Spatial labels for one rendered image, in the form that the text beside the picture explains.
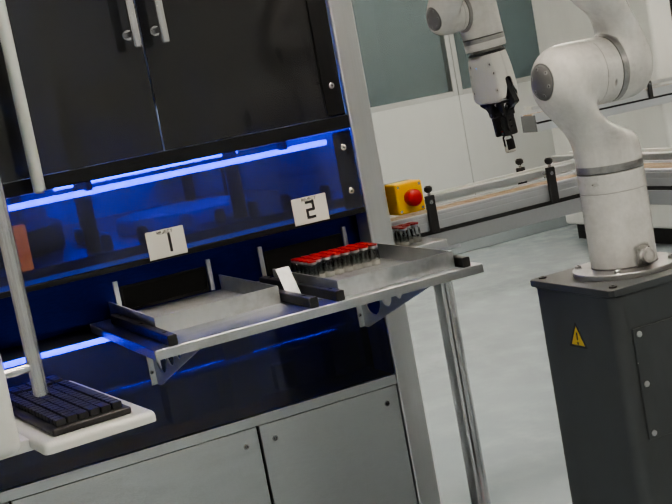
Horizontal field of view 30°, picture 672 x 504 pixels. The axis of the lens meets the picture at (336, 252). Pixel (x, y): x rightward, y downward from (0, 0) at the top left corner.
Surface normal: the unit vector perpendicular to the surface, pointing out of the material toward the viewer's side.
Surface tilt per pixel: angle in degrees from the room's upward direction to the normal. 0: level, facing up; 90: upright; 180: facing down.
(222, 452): 90
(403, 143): 90
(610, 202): 90
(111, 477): 90
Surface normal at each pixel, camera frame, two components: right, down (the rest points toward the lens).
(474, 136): 0.42, 0.05
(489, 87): -0.86, 0.28
